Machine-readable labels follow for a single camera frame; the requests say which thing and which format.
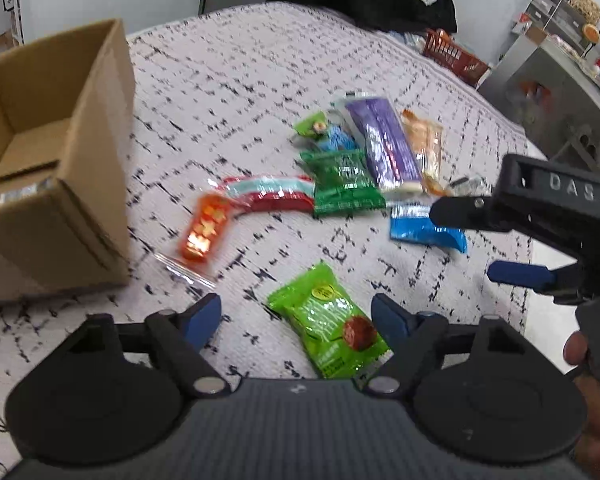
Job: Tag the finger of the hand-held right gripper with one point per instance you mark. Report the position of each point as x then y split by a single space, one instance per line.
515 274
455 210

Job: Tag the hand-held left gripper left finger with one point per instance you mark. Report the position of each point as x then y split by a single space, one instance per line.
203 316

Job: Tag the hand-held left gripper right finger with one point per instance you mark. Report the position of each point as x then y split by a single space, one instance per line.
387 319

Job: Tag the light green snack packet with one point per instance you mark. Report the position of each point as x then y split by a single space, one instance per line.
320 315

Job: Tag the small blue snack packet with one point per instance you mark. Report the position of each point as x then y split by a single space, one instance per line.
337 140

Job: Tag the green cookie packet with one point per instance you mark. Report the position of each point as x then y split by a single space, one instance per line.
311 127

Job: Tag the brown cardboard box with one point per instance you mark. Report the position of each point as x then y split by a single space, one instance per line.
80 160

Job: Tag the person's right hand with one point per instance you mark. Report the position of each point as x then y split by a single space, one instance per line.
597 340

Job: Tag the clear plastic wrapper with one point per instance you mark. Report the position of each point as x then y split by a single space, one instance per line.
467 184

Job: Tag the blue silver-ended snack packet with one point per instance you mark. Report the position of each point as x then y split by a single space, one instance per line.
420 232

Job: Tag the orange snack packet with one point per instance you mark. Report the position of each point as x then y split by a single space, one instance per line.
425 145

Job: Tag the orange-red snack packet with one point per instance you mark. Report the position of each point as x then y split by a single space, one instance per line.
205 227

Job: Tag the purple snack packet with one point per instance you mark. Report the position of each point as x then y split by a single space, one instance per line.
382 145

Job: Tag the dark green snack packet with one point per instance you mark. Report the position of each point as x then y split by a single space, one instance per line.
345 182

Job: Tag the grey metal cabinet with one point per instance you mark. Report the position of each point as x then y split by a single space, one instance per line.
545 75

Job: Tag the red and teal snack packet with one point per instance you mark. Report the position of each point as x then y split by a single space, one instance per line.
275 192

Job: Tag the orange plastic basket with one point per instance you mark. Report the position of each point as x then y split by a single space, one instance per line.
452 55

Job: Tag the grey drawer unit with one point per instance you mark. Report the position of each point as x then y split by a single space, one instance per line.
550 10

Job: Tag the white black-patterned blanket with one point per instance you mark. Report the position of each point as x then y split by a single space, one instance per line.
205 85

